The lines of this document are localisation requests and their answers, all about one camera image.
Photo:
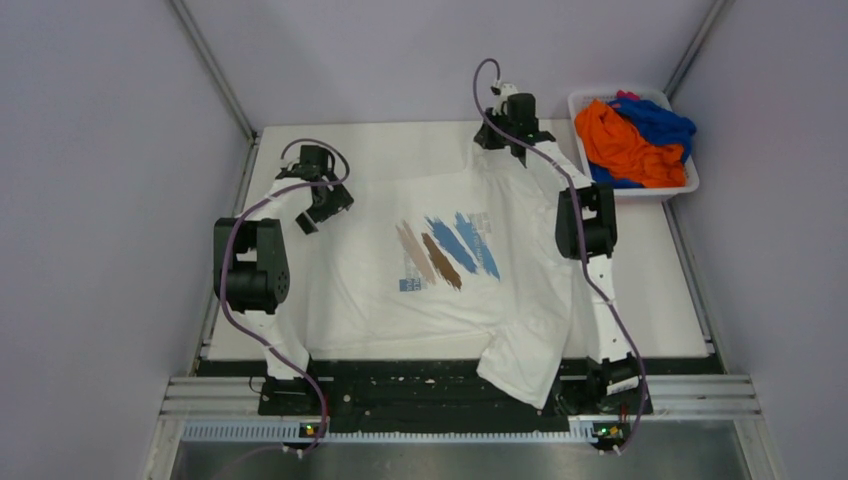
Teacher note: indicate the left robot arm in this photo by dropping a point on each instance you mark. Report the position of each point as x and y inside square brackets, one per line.
[252, 275]

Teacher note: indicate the pink t-shirt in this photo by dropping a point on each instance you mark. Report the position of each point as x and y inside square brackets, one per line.
[627, 96]

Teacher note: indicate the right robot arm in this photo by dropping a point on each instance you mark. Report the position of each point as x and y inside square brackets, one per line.
[585, 231]

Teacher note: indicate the corner metal post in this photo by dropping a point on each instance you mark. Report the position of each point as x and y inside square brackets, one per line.
[203, 51]
[713, 16]

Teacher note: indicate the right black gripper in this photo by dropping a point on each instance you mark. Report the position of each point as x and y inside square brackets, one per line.
[483, 137]

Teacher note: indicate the right corner metal post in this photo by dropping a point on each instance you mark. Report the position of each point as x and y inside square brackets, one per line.
[713, 16]

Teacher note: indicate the left corner metal post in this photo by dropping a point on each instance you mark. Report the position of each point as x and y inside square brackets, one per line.
[203, 51]

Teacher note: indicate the orange t-shirt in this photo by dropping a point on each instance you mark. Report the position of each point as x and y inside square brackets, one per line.
[616, 145]

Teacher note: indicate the white plastic basket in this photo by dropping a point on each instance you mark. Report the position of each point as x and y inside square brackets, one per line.
[580, 99]

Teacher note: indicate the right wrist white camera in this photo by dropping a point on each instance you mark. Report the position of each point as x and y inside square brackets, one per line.
[502, 92]

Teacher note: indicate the blue t-shirt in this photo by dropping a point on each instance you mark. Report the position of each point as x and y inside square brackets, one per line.
[656, 124]

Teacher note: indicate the white printed t-shirt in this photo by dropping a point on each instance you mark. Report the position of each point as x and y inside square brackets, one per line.
[449, 257]

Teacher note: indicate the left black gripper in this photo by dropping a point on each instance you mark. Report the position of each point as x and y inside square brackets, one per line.
[338, 199]

